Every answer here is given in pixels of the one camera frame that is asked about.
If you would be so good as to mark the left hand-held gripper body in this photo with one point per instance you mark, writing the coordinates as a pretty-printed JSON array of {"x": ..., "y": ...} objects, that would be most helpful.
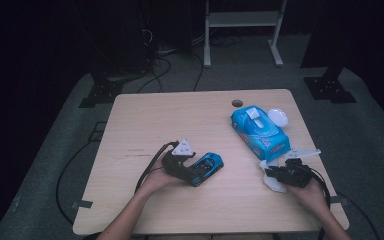
[{"x": 175, "y": 165}]

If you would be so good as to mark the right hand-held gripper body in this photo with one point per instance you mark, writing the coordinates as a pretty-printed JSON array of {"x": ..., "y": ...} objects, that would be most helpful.
[{"x": 296, "y": 175}]

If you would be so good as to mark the white wet wipe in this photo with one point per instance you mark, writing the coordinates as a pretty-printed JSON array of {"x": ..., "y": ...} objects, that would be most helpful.
[{"x": 273, "y": 185}]

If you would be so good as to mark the blue and black toy car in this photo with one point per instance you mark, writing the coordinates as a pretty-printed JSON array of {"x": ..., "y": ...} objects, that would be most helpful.
[{"x": 208, "y": 166}]

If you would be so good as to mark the blue wet wipes pack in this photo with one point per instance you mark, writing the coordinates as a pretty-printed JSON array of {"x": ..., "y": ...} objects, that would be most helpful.
[{"x": 263, "y": 133}]

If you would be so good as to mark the person's left hand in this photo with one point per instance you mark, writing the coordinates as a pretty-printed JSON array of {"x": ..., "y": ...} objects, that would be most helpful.
[{"x": 156, "y": 178}]

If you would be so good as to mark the person's right hand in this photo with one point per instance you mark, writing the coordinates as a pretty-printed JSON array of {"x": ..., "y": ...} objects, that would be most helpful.
[{"x": 310, "y": 196}]

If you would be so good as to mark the black tape strip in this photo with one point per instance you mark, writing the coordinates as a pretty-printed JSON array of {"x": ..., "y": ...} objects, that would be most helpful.
[
  {"x": 81, "y": 204},
  {"x": 341, "y": 199}
]

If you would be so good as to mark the black stand base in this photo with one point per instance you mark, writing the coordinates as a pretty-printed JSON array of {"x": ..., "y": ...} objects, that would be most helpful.
[
  {"x": 328, "y": 88},
  {"x": 101, "y": 93}
]

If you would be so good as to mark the white metal stand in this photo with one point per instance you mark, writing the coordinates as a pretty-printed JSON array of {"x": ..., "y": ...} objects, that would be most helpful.
[{"x": 243, "y": 19}]

